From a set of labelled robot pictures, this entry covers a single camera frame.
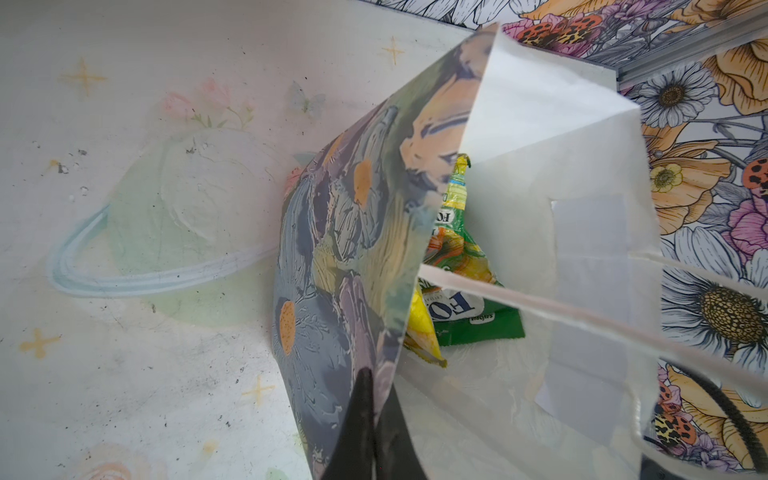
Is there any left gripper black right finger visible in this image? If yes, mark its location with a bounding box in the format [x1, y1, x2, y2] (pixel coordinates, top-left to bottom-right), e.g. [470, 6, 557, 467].
[374, 387, 428, 480]

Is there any floral paper gift bag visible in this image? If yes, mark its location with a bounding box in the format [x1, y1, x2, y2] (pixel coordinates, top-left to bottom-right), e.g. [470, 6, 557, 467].
[273, 27, 767, 479]

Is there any yellow corn chips packet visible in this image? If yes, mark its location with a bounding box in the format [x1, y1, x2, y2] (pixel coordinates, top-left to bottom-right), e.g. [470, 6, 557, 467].
[404, 284, 447, 368]

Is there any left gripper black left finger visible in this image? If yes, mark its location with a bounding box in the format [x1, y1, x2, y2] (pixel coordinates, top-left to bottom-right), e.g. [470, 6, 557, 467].
[321, 367, 375, 480]

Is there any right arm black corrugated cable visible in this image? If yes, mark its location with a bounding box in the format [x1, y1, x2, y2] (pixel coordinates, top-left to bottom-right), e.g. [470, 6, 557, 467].
[677, 365, 768, 475]

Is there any right corner aluminium post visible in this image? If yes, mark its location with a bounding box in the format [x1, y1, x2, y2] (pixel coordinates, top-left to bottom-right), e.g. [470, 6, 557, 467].
[617, 3, 767, 90]

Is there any green yellow Fox's packet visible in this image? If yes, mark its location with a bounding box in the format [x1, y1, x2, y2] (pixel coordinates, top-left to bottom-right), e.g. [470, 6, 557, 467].
[419, 154, 525, 347]

